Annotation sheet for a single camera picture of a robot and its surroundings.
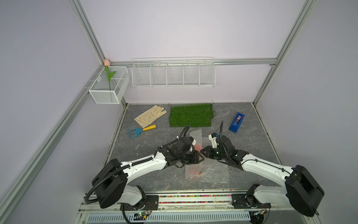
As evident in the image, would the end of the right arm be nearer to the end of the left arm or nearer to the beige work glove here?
the end of the left arm

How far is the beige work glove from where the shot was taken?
111cm

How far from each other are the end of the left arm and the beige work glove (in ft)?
1.65

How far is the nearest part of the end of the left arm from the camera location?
1.98 ft

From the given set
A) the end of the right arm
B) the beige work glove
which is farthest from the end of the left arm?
the beige work glove
